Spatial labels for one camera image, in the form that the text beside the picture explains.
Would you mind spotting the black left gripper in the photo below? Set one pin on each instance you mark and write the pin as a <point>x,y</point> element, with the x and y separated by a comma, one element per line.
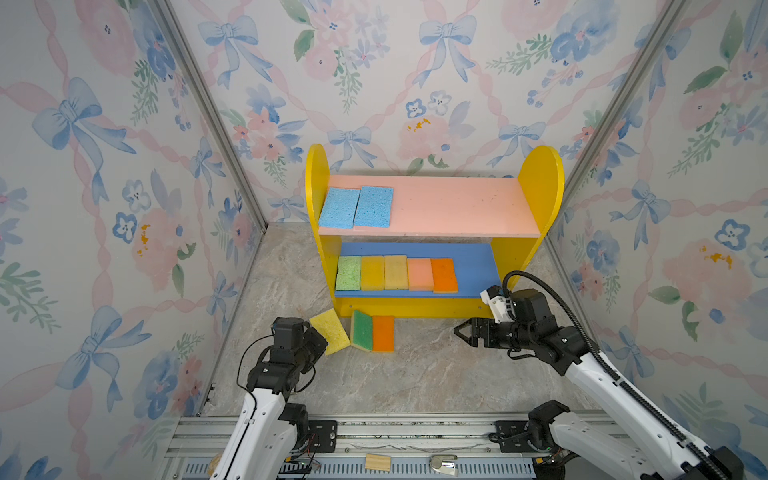
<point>318,342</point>

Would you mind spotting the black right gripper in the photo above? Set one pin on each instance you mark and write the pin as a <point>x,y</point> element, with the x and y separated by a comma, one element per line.
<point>477,324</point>

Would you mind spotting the orange sponge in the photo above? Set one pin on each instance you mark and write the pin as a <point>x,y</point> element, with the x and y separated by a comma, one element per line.
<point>444,276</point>
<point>383,334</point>

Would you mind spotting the light green sponge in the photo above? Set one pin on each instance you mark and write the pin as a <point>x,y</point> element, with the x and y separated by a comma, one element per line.
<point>348,277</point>

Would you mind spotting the pink salmon sponge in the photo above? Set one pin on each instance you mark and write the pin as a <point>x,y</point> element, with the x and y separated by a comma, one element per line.
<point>420,275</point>

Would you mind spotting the bright yellow sponge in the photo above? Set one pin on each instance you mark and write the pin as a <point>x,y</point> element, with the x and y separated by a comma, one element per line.
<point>372,273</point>

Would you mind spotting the pale yellow sponge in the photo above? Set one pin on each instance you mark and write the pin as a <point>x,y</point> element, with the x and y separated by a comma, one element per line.
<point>396,272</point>

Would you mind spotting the blue sponge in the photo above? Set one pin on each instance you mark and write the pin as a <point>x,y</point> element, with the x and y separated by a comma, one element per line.
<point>339,208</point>
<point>374,207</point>

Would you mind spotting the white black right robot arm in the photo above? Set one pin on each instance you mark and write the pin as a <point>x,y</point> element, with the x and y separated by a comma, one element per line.
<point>661,448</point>

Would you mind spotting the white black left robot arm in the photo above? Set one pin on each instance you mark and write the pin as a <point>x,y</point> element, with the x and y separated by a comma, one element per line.
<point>270,428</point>

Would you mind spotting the yellow pink blue wooden shelf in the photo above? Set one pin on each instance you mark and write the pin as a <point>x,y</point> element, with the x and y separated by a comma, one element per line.
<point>487,226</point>

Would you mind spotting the dark green sponge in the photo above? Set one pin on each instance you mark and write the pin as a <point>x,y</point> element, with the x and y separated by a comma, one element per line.
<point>361,331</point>

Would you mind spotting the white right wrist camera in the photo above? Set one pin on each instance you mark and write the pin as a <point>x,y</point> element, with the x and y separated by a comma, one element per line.
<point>495,299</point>

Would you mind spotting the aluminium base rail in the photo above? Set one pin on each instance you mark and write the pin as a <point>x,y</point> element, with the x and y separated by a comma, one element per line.
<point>409,439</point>

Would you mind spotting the aluminium corner post right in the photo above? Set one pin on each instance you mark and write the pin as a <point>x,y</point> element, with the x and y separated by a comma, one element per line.
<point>661,31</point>

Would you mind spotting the aluminium corner post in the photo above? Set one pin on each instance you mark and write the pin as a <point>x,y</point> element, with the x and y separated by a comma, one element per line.
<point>171,27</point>
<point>661,31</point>

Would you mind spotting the aluminium corner post left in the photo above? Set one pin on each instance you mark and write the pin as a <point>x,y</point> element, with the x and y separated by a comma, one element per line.
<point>171,27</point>

